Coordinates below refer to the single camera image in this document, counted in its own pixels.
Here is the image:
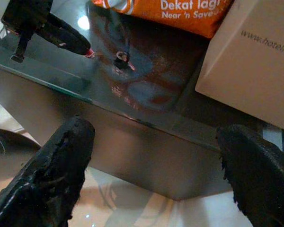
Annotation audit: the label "beige cardboard box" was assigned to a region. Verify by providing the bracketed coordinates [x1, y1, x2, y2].
[195, 0, 284, 131]

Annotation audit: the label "orange printed plastic bag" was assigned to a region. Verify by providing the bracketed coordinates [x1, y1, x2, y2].
[91, 0, 234, 39]

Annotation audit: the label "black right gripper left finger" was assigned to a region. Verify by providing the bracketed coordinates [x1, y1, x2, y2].
[0, 115, 96, 227]

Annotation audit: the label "small keys on black cord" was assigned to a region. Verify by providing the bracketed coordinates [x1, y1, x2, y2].
[110, 11, 136, 74]

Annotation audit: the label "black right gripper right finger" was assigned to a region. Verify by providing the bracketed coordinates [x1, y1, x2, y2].
[216, 124, 284, 227]

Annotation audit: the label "glass top table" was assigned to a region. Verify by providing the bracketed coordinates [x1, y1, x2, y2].
[0, 0, 284, 201]

